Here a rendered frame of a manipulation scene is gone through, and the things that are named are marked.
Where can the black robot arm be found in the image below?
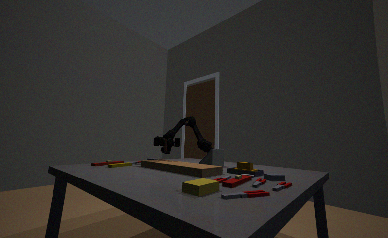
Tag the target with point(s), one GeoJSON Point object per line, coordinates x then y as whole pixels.
{"type": "Point", "coordinates": [202, 143]}

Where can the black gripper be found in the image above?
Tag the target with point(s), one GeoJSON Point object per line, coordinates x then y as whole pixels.
{"type": "Point", "coordinates": [170, 141]}

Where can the tan wooden floor panel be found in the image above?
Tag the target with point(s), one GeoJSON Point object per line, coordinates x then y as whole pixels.
{"type": "Point", "coordinates": [185, 168]}

